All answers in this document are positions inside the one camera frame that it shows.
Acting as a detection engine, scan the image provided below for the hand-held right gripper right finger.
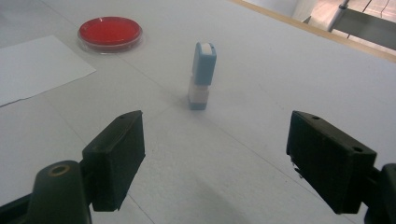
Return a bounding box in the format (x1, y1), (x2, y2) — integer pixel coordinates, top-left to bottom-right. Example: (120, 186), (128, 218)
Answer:
(285, 110), (378, 216)

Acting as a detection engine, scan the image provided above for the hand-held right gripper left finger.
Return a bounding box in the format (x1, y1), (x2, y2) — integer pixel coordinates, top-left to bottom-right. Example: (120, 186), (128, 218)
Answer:
(81, 109), (147, 213)

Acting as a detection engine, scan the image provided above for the red round ink dish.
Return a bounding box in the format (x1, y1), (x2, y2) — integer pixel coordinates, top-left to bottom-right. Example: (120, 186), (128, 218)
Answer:
(77, 16), (144, 54)

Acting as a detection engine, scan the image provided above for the blue white stamp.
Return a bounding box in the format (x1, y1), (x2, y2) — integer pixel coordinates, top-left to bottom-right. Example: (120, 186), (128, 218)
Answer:
(187, 41), (218, 111)

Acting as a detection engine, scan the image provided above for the white table cover board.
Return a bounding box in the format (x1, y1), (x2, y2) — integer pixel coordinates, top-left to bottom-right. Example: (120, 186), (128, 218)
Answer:
(0, 0), (396, 224)

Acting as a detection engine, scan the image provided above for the white paper sheet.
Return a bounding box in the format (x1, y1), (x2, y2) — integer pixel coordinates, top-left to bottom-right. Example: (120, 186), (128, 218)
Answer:
(0, 35), (97, 108)

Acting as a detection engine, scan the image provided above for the white metal desk frame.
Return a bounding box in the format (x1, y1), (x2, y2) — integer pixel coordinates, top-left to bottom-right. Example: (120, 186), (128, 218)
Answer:
(326, 0), (396, 50)

